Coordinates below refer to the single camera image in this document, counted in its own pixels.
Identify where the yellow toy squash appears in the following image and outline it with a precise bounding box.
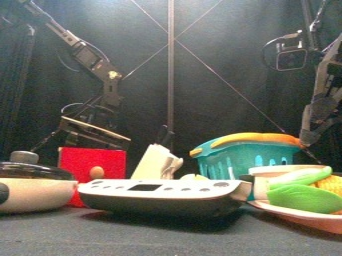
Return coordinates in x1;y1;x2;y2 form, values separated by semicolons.
209;132;304;150

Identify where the red box with wooden knob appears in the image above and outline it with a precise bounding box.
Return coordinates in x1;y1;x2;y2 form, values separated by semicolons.
57;146;128;208

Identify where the glass lid with grey knob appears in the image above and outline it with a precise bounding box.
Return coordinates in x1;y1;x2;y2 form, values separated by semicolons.
0;150;76;181

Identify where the white cup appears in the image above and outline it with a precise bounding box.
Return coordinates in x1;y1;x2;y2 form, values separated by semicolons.
247;164;328;201

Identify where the teal plastic basket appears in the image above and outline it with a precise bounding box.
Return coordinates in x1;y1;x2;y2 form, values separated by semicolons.
188;137;305;202

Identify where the black backdrop cloth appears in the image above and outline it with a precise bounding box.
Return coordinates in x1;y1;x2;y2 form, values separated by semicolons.
0;0;342;209

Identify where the toy corn with green husk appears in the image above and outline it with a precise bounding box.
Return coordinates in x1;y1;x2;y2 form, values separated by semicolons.
265;165;342;215

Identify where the black white kitchen scale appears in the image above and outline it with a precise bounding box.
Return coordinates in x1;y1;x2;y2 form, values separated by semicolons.
76;178;253;219

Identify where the pale green toy fruit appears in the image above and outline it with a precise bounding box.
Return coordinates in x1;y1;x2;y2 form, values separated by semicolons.
179;173;211;181

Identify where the pink plastic tray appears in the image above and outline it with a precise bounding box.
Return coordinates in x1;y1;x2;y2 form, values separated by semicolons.
247;199;342;235

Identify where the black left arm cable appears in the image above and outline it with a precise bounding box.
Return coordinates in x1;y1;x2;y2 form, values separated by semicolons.
58;101;112;118

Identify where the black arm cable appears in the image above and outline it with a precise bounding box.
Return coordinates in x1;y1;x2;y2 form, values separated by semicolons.
58;101;112;118
260;35;288;72

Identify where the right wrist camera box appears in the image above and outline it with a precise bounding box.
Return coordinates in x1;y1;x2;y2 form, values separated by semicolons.
273;31;310;72

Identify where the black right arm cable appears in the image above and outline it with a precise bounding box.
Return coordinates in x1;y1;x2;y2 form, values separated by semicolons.
260;35;288;72

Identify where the thin diagonal brace wire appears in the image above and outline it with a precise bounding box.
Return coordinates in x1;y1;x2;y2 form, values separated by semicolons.
128;0;287;134
120;0;225;82

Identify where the vertical metal frame pole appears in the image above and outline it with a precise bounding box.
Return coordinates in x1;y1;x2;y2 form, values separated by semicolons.
167;0;176;134

